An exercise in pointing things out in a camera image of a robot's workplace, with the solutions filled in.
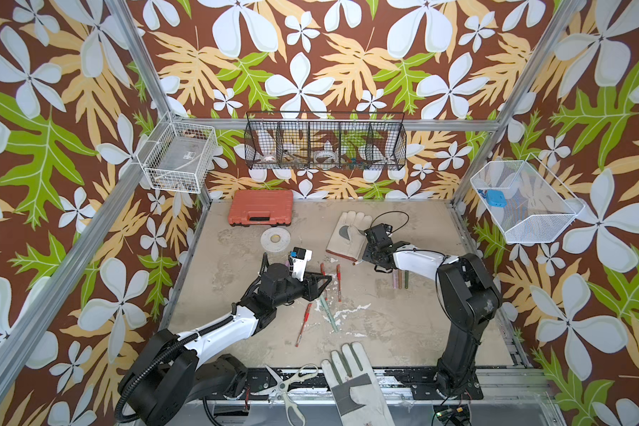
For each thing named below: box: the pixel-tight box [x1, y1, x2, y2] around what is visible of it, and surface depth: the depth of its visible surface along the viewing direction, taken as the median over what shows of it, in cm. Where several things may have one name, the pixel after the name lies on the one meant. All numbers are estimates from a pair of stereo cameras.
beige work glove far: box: [325, 210, 373, 262], surface depth 110 cm
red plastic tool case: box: [228, 189, 294, 228], surface depth 119 cm
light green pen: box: [319, 294, 340, 333], surface depth 90 cm
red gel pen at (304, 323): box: [294, 302, 313, 348], surface depth 88 cm
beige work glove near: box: [321, 341, 396, 426], surface depth 75 cm
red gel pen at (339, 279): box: [336, 263, 342, 303], surface depth 98 cm
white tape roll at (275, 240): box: [260, 227, 292, 253], surface depth 109 cm
